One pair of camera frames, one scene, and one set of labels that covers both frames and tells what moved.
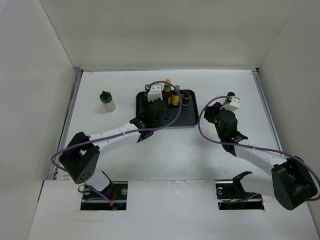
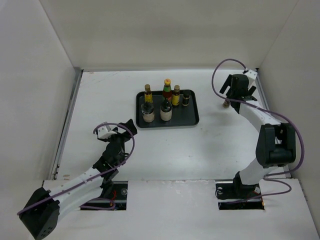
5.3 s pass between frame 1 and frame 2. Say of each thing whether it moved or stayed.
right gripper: moved
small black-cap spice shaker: stayed
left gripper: moved
